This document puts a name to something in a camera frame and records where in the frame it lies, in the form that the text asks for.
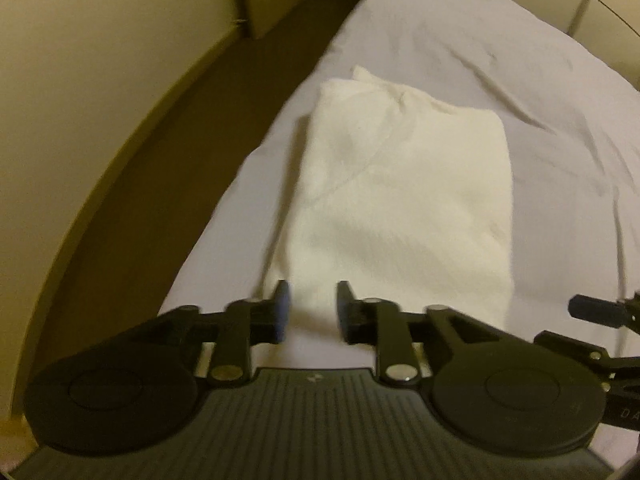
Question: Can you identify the cream knitted striped sweater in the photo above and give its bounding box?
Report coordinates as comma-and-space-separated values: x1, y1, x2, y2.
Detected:
264, 66, 513, 328

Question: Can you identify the grey bed cover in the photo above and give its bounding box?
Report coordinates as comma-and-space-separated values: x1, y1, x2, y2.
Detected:
156, 0, 640, 470

